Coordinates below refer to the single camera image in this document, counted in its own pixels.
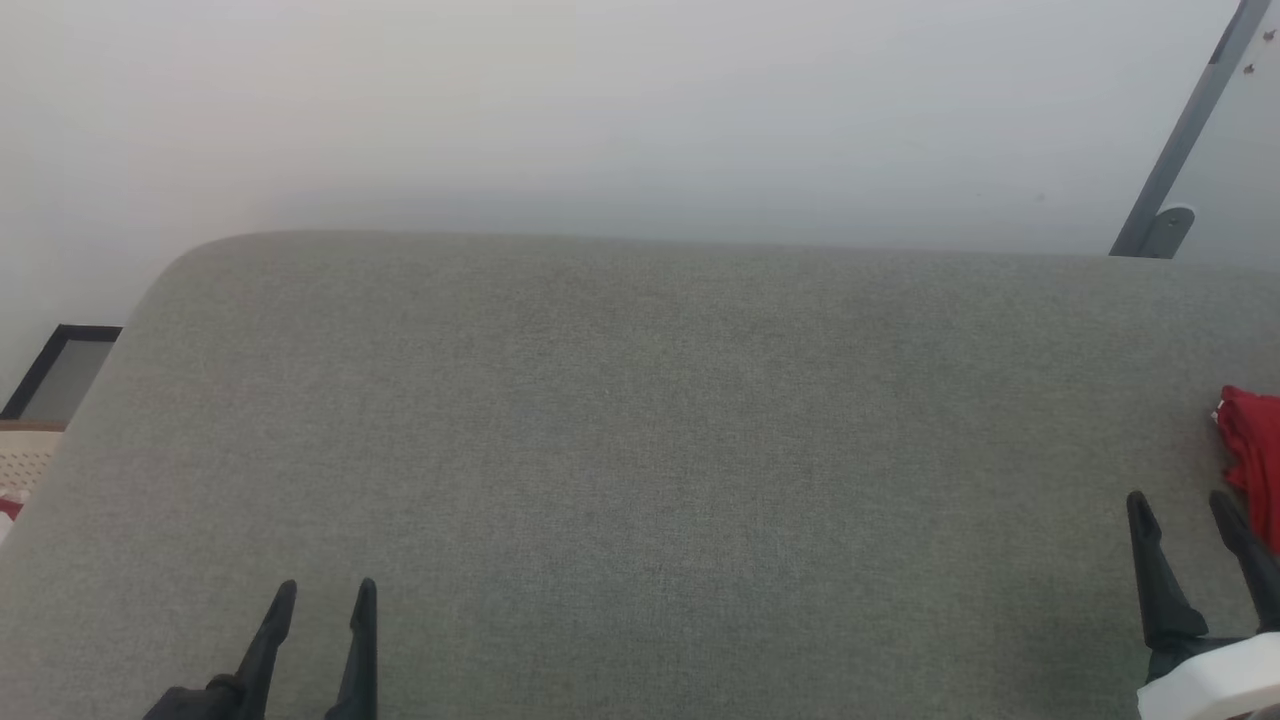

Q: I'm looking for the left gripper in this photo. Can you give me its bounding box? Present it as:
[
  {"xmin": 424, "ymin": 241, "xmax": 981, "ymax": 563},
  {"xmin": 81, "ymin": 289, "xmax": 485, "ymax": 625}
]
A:
[{"xmin": 140, "ymin": 577, "xmax": 380, "ymax": 720}]

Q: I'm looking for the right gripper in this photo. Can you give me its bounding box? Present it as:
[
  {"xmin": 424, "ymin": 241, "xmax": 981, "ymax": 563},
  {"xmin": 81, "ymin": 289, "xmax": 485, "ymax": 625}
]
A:
[{"xmin": 1126, "ymin": 489, "xmax": 1280, "ymax": 687}]

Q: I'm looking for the red Bulls jersey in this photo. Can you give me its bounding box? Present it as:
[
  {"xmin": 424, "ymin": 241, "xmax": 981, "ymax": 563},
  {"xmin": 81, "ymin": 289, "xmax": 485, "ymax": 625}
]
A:
[{"xmin": 1211, "ymin": 385, "xmax": 1280, "ymax": 557}]

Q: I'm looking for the beige perforated basket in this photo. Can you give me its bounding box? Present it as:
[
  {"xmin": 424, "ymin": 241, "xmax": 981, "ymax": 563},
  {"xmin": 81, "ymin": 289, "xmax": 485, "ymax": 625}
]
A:
[{"xmin": 0, "ymin": 420, "xmax": 69, "ymax": 546}]

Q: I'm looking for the black framed panel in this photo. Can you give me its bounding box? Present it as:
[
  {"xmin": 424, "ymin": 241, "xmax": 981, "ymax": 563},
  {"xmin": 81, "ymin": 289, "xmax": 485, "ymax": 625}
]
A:
[{"xmin": 0, "ymin": 324, "xmax": 124, "ymax": 422}]

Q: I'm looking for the grey metal bar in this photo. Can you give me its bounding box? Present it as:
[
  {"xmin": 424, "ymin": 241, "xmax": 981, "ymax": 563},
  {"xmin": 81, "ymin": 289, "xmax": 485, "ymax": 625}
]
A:
[{"xmin": 1108, "ymin": 0, "xmax": 1274, "ymax": 259}]

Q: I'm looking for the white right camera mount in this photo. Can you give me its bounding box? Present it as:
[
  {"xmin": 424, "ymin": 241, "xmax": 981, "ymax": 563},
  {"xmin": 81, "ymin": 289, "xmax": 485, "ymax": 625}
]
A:
[{"xmin": 1137, "ymin": 632, "xmax": 1280, "ymax": 720}]

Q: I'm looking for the grey rounded hinge bracket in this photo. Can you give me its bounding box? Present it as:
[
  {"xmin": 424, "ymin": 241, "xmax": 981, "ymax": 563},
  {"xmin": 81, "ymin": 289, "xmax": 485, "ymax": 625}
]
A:
[{"xmin": 1138, "ymin": 206, "xmax": 1197, "ymax": 260}]

